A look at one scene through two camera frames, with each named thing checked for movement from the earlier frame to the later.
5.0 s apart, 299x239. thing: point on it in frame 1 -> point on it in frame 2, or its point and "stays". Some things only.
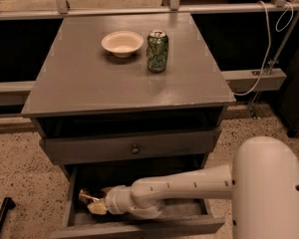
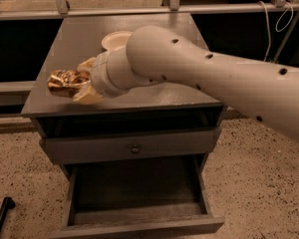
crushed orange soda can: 84,196 -> 65,82
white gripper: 112,200 -> 98,74
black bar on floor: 8,203 stays
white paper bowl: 122,44 stays
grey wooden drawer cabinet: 110,121 stays
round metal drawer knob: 135,149 stays
